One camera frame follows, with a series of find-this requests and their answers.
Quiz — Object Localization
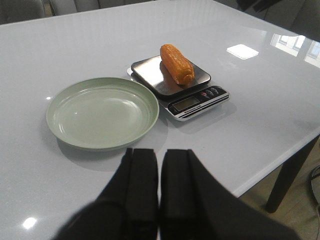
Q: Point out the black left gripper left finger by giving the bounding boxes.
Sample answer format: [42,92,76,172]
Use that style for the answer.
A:
[54,148,158,240]

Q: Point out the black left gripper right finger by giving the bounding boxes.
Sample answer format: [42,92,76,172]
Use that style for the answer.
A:
[159,149,299,240]

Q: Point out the orange corn cob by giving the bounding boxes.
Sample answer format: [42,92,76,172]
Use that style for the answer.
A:
[160,44,195,85]

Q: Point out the light green round plate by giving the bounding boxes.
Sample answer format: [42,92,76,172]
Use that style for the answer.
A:
[46,77,160,151]

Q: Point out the black table leg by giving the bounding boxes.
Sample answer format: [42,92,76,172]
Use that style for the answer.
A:
[265,135,320,213]

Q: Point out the black silver kitchen scale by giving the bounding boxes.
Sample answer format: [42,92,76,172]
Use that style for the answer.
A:
[127,55,230,121]

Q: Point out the right grey upholstered chair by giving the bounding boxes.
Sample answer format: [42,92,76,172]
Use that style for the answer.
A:
[49,0,148,16]

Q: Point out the grey upholstered chair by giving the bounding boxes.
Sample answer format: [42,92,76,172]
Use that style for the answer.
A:
[49,0,148,16]
[0,0,46,25]

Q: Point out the left grey upholstered chair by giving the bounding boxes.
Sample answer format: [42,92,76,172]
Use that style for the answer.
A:
[0,0,46,25]

